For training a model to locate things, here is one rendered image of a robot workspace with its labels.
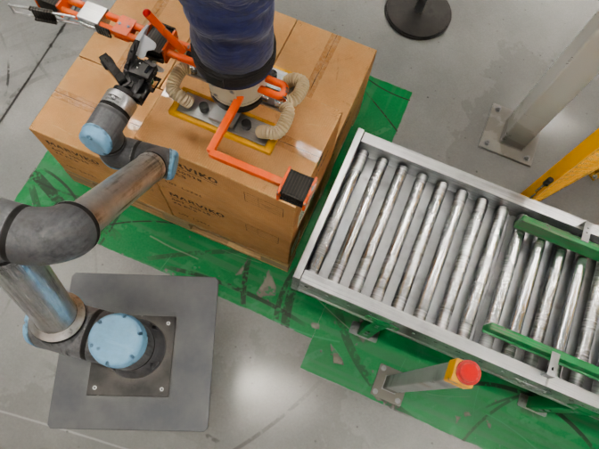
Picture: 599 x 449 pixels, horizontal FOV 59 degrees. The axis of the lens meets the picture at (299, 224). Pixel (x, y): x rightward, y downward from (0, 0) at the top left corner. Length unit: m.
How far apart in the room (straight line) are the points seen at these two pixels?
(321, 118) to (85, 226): 1.00
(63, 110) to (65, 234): 1.43
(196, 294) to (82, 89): 1.11
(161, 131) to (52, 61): 1.58
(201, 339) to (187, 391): 0.17
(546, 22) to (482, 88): 0.66
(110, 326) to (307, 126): 0.90
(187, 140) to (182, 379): 0.79
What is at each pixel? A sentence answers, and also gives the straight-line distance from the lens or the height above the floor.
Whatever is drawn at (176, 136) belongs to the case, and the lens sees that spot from 1.85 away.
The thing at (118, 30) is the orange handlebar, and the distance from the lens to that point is 1.71.
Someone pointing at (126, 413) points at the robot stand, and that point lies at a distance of 1.86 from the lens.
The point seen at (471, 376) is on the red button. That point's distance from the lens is 1.61.
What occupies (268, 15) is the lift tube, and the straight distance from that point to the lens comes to 1.33.
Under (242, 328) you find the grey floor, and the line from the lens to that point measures 2.57.
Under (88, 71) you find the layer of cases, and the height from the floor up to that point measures 0.54.
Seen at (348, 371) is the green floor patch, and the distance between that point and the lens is 2.58.
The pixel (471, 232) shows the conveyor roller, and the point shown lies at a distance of 2.25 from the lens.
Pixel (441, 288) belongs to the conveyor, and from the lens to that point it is 2.21.
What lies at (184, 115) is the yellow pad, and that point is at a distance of 1.66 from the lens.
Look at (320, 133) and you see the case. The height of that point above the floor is 0.94.
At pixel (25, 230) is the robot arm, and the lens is 1.10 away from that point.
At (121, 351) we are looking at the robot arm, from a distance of 1.58.
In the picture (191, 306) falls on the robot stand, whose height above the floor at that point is 0.75.
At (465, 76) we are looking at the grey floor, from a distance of 3.30.
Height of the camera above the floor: 2.55
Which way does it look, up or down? 71 degrees down
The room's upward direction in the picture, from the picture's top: 9 degrees clockwise
